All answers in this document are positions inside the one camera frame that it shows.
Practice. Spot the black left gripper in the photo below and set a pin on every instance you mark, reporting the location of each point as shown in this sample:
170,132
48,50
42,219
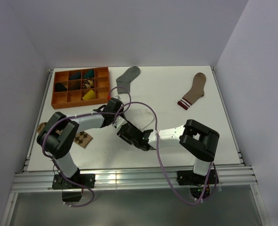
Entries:
121,109

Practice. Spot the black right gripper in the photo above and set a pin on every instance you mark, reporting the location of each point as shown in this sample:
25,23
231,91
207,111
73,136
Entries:
124,138

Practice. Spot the black sock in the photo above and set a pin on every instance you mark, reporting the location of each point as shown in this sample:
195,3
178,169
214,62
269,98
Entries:
59,87

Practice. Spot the white sock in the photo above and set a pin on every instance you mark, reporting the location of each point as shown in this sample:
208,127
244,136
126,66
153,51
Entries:
140,116

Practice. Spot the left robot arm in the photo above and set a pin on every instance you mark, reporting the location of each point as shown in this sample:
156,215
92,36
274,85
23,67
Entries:
57,137

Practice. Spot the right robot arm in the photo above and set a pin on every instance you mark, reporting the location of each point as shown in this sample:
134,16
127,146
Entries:
200,140

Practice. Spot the yellow rolled sock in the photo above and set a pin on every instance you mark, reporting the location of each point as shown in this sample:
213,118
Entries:
90,95

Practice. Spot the grey sock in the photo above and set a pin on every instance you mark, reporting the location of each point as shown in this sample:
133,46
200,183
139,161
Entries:
123,81

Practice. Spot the orange compartment tray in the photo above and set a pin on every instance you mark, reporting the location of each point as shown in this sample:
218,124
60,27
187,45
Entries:
73,98

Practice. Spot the brown argyle rolled sock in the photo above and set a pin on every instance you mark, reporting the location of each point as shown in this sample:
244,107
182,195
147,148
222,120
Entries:
88,83

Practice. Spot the dark brown rolled sock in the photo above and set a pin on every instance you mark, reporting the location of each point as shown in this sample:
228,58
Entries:
74,85

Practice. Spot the tan argyle sock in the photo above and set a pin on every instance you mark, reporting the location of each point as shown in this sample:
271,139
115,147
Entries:
82,138

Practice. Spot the tan sock maroon striped cuff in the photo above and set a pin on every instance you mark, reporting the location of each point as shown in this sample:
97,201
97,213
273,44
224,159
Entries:
195,93

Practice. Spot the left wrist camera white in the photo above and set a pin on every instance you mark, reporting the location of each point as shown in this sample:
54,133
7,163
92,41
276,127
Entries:
115,97

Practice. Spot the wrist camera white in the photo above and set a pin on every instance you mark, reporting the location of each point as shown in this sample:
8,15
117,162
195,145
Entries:
115,97
119,122

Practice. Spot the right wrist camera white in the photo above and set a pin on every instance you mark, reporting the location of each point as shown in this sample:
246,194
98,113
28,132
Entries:
119,122

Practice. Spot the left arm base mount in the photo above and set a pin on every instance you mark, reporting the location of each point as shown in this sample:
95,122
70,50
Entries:
73,188

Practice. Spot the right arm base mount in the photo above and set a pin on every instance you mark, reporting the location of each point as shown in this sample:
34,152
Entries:
188,178

